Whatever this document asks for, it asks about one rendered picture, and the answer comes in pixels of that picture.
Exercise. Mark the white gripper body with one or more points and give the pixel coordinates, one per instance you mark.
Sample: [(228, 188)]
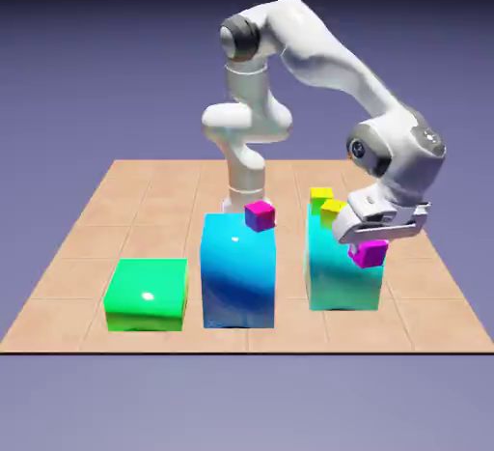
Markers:
[(366, 223)]

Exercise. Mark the small magenta cube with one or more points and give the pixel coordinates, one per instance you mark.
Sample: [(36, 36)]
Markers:
[(369, 254), (260, 216)]

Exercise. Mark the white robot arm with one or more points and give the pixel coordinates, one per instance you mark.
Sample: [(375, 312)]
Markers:
[(332, 68)]

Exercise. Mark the small yellow cube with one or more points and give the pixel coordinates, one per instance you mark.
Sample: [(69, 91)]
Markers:
[(332, 211), (320, 194)]

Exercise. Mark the large cyan box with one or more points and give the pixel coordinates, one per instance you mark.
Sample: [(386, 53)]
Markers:
[(335, 281)]

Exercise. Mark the large blue box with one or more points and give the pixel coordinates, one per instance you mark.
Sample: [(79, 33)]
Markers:
[(237, 273)]

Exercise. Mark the large green box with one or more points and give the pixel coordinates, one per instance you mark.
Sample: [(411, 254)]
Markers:
[(146, 294)]

